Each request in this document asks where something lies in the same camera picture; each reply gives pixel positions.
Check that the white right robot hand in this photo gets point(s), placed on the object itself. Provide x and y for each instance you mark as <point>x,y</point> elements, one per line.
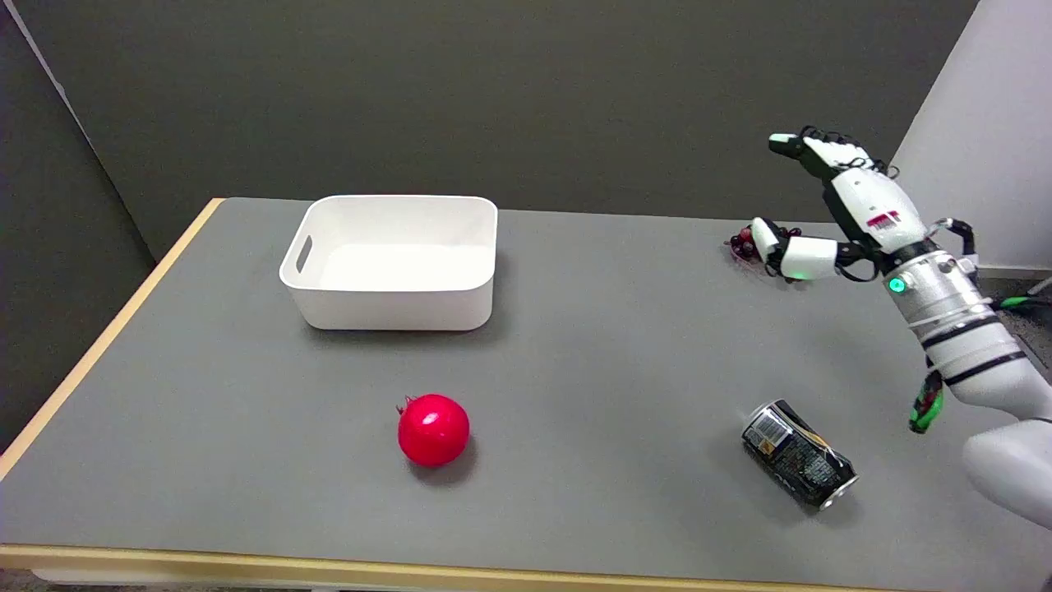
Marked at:
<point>869,207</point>

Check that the black drink can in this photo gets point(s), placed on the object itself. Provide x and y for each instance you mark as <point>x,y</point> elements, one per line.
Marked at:
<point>797,454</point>

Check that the dark red grape bunch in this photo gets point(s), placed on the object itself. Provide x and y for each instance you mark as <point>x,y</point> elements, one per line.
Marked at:
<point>742,245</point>

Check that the white plastic bin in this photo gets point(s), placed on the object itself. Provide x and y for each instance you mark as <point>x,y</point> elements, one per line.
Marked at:
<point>393,261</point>

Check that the red pomegranate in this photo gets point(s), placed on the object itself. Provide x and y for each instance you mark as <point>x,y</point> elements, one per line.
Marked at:
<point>433,429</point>

